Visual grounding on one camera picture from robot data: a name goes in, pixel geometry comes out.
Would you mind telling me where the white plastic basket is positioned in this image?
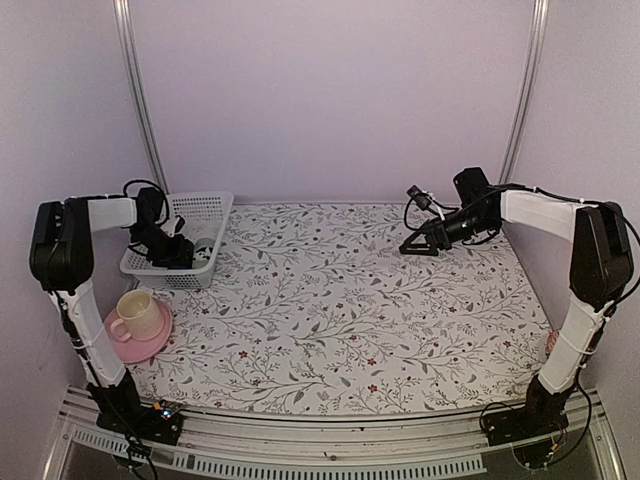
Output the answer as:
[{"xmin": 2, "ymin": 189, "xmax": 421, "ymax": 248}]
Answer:
[{"xmin": 120, "ymin": 191, "xmax": 234, "ymax": 290}]

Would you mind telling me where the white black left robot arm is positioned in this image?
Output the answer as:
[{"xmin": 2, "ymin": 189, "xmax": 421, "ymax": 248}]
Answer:
[{"xmin": 29, "ymin": 182, "xmax": 194, "ymax": 434}]

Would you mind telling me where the light green towel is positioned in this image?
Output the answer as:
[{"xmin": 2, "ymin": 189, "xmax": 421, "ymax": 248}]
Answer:
[{"xmin": 192, "ymin": 238, "xmax": 215, "ymax": 269}]

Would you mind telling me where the orange patterned round object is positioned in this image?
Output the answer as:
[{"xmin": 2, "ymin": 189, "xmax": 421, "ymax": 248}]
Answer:
[{"xmin": 545, "ymin": 330, "xmax": 560, "ymax": 357}]

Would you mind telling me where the pink plate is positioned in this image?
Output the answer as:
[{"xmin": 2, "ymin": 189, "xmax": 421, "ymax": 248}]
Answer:
[{"xmin": 104, "ymin": 299, "xmax": 173, "ymax": 365}]

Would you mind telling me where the aluminium front rail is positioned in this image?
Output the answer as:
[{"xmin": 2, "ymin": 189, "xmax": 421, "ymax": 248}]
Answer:
[{"xmin": 43, "ymin": 388, "xmax": 629, "ymax": 479}]

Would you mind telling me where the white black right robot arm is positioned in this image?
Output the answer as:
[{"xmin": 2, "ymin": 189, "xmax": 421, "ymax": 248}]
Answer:
[{"xmin": 399, "ymin": 167, "xmax": 639, "ymax": 436}]

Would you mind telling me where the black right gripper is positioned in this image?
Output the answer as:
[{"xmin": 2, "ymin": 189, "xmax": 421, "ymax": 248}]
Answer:
[{"xmin": 401, "ymin": 206, "xmax": 499, "ymax": 256}]

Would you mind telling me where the left aluminium frame post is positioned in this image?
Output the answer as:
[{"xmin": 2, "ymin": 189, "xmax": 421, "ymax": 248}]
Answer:
[{"xmin": 113, "ymin": 0, "xmax": 169, "ymax": 193}]

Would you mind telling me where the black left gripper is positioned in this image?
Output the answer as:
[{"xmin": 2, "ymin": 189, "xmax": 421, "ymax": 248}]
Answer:
[{"xmin": 131, "ymin": 222, "xmax": 195, "ymax": 267}]

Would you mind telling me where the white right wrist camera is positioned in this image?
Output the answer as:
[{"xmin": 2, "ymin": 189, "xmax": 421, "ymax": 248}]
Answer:
[{"xmin": 407, "ymin": 185, "xmax": 445, "ymax": 219}]

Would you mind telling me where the right aluminium frame post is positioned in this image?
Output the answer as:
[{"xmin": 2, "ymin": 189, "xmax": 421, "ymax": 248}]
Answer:
[{"xmin": 499, "ymin": 0, "xmax": 549, "ymax": 184}]

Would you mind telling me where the pink cup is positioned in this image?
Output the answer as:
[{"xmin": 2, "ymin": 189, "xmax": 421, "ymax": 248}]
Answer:
[{"xmin": 109, "ymin": 290, "xmax": 164, "ymax": 343}]

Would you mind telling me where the aluminium frame post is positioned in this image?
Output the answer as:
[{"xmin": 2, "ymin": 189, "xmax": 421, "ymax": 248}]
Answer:
[
  {"xmin": 113, "ymin": 0, "xmax": 169, "ymax": 193},
  {"xmin": 499, "ymin": 0, "xmax": 549, "ymax": 184}
]

